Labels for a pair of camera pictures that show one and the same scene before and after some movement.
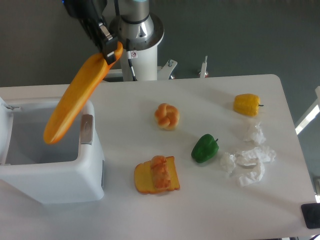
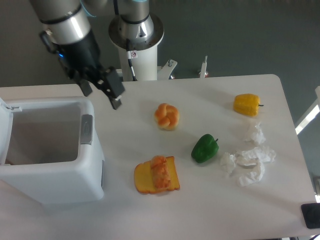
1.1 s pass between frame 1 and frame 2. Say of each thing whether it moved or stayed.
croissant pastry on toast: stayed
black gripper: moved
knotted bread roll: stayed
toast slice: stayed
